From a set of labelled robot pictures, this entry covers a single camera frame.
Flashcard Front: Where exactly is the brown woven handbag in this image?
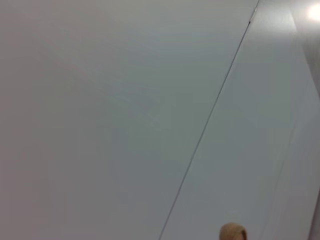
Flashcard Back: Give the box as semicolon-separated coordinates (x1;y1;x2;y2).
219;222;249;240

